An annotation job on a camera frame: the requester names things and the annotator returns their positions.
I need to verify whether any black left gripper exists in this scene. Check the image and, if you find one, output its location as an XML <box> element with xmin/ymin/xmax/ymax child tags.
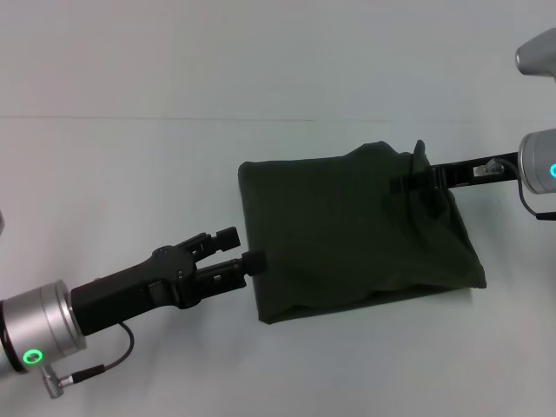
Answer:
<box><xmin>69</xmin><ymin>226</ymin><xmax>268</xmax><ymax>337</ymax></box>

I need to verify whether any dark green t-shirt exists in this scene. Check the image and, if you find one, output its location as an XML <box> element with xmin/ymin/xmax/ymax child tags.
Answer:
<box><xmin>237</xmin><ymin>139</ymin><xmax>488</xmax><ymax>325</ymax></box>

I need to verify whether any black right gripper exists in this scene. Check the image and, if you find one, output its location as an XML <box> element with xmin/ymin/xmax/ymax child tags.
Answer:
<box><xmin>389</xmin><ymin>149</ymin><xmax>524</xmax><ymax>193</ymax></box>

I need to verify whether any arm cable with plug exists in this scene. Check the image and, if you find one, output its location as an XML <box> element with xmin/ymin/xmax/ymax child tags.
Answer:
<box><xmin>41</xmin><ymin>321</ymin><xmax>136</xmax><ymax>388</ymax></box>
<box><xmin>472</xmin><ymin>157</ymin><xmax>556</xmax><ymax>222</ymax></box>

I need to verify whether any left arm cable with plug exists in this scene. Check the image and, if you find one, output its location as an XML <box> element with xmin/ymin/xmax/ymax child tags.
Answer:
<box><xmin>41</xmin><ymin>321</ymin><xmax>136</xmax><ymax>388</ymax></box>

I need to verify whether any right arm cable with plug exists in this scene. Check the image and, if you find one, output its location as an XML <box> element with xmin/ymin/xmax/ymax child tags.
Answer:
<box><xmin>472</xmin><ymin>157</ymin><xmax>556</xmax><ymax>222</ymax></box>

